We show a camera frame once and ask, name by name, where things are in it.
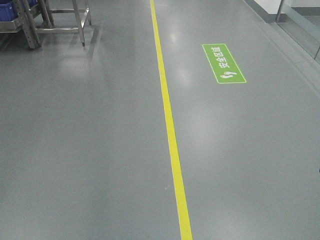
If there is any stainless steel shelf cart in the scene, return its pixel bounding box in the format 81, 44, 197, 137
0, 0, 92, 49

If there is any green floor safety sign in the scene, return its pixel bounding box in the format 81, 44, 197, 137
202, 43, 247, 85

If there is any blue crate on cart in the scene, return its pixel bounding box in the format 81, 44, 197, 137
0, 0, 38, 22

